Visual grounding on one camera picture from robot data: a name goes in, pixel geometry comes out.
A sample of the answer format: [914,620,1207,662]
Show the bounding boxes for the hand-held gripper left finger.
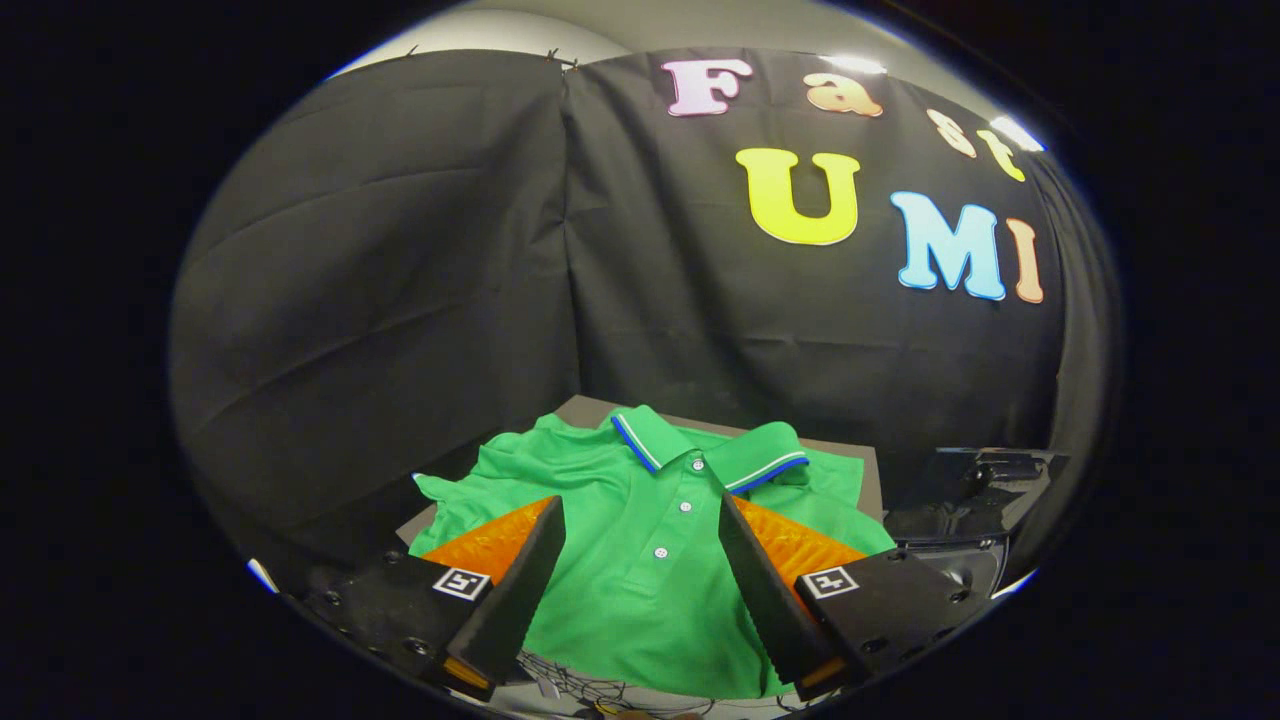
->
[300,495,567,701]

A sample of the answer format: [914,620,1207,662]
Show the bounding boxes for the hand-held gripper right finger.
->
[718,492,991,703]

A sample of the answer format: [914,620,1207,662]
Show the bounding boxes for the green polo shirt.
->
[408,404,898,701]

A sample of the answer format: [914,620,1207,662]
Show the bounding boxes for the dark cabinet with beige door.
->
[395,395,886,549]

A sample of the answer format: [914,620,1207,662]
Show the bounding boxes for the black backdrop cloth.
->
[168,48,1121,591]

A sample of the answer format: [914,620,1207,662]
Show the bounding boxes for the small ceiling light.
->
[990,115,1047,154]

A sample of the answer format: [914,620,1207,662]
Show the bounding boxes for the thin black cables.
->
[520,650,726,719]

